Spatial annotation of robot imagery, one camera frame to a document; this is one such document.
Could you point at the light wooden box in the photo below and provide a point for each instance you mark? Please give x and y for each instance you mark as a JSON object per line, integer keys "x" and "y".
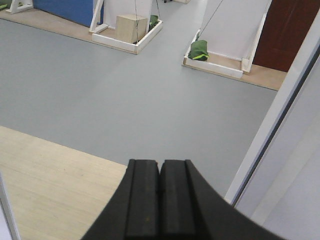
{"x": 130, "y": 28}

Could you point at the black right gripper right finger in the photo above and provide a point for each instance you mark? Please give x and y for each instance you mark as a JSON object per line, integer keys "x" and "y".
{"x": 190, "y": 209}

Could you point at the blue wall panel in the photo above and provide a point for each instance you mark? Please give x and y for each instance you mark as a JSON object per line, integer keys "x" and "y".
{"x": 78, "y": 11}

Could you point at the white door frame post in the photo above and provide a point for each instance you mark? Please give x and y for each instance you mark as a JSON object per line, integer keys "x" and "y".
{"x": 291, "y": 86}

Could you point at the white sliding glass door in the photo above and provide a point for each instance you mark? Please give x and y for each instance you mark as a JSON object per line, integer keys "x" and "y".
{"x": 8, "y": 226}

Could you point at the white wooden tray frame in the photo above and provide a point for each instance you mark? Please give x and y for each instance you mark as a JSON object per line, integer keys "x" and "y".
{"x": 103, "y": 25}

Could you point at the green bag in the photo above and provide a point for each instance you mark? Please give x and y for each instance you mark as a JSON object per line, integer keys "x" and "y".
{"x": 153, "y": 21}

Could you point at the dark red wooden door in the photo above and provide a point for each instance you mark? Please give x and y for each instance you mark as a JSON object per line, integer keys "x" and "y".
{"x": 285, "y": 28}

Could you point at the light plywood floor platform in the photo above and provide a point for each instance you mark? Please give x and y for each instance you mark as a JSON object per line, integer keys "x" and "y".
{"x": 55, "y": 192}

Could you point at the green sandbag in tray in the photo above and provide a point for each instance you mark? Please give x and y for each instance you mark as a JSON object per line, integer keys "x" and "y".
{"x": 198, "y": 50}

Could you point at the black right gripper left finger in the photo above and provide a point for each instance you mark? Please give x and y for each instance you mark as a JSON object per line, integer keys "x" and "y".
{"x": 132, "y": 213}

